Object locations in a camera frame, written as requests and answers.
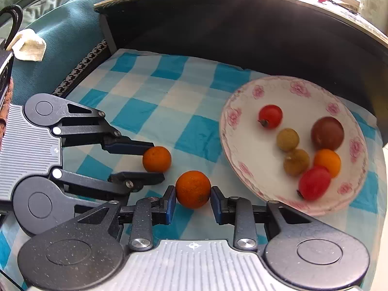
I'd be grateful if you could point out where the dark red round fruit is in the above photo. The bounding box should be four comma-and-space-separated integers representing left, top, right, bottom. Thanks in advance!
311, 116, 345, 151

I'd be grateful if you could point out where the blue white checked cloth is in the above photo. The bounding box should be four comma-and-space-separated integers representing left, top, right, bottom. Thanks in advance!
0, 48, 378, 291

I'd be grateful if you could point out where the yellow-green round fruit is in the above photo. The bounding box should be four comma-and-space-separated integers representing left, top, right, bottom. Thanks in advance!
283, 148, 310, 177
276, 128, 300, 152

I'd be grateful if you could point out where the dark wooden coffee table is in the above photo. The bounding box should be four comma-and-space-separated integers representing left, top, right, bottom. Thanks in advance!
93, 0, 388, 146

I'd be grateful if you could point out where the person's left hand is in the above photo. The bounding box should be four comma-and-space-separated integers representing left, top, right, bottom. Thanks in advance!
0, 77, 15, 142

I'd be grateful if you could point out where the orange mandarin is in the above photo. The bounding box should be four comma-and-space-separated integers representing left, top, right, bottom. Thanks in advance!
175, 170, 212, 209
314, 148, 342, 178
142, 146, 172, 173

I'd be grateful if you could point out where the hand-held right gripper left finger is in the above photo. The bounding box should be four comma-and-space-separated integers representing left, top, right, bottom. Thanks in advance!
73, 186, 178, 253

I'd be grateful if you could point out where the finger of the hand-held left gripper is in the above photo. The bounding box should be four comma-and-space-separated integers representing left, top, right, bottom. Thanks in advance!
52, 101, 155, 158
51, 168, 166, 208

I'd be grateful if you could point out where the cream towel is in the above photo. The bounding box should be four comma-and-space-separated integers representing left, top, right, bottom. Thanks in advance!
10, 29, 47, 62

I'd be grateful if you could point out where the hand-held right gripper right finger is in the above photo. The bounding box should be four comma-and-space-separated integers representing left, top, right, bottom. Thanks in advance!
210, 186, 310, 252

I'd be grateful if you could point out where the black braided strap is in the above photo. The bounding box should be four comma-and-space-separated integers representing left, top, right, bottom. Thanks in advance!
0, 4, 24, 51

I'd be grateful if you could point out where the white floral plate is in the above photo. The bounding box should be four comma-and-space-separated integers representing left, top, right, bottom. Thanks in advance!
219, 76, 370, 218

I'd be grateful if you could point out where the teal blanket houndstooth trim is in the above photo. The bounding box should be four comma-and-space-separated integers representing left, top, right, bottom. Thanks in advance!
10, 0, 137, 98

